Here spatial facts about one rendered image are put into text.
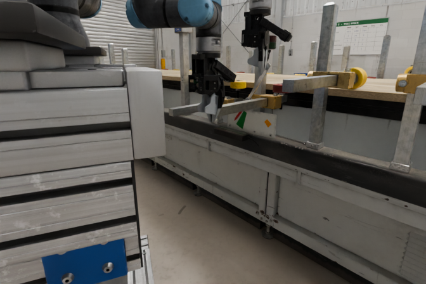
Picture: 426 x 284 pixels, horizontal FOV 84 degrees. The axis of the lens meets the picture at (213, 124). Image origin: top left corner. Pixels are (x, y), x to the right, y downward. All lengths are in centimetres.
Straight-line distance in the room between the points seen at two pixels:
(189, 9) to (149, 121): 39
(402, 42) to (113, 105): 793
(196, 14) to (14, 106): 43
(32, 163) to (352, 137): 103
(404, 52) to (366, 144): 700
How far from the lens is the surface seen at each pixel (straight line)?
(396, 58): 803
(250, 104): 88
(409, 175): 85
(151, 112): 24
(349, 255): 135
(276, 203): 143
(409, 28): 807
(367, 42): 809
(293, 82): 59
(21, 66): 25
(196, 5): 59
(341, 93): 103
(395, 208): 95
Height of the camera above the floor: 100
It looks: 15 degrees down
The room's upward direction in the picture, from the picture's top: straight up
